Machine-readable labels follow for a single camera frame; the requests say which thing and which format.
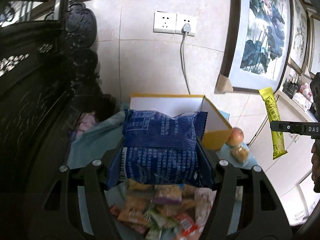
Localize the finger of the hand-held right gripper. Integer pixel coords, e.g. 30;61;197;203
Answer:
269;121;320;139

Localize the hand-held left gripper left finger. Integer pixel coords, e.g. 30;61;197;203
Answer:
26;137;125;240

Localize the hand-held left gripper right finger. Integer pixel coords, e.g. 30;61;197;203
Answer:
196;135;294;240

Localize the yellow cardboard box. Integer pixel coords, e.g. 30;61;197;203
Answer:
130;93;233;151

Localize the yellow snack bar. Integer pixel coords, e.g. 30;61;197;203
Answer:
258;87;288;160

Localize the blue snack packet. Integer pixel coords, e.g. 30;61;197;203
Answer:
105;109;215;189

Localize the pile of assorted snack packets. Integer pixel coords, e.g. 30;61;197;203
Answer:
110;179;218;240

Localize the person's right hand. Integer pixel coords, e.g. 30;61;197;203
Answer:
311;141;320;193

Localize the white red packet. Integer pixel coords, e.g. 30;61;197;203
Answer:
295;84;314;110

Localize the dark box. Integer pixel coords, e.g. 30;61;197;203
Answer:
282;76;302;99

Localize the light blue printed tablecloth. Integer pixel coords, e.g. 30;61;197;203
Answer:
66;102;259;240

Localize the wrapped bread bun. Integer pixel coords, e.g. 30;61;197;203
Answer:
230;144;250;165

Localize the red apple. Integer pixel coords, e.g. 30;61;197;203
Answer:
226;127;244;147

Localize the pink cloth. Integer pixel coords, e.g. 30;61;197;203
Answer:
75;111;99;138

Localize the white cabinet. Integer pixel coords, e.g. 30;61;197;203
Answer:
247;87;320;233

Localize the framed bird painting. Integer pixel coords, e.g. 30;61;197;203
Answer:
287;0;313;75

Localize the framed lotus painting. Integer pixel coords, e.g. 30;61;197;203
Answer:
221;0;294;92

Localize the cardboard corner protector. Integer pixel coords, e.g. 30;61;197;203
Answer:
216;74;233;93

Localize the black carved wooden furniture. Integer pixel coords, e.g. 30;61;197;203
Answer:
0;0;120;240

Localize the white plug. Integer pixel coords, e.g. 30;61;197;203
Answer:
180;23;192;36

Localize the grey power cable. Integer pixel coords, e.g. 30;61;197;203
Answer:
180;34;192;95

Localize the white wall socket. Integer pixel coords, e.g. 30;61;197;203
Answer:
175;13;197;37
153;11;177;34

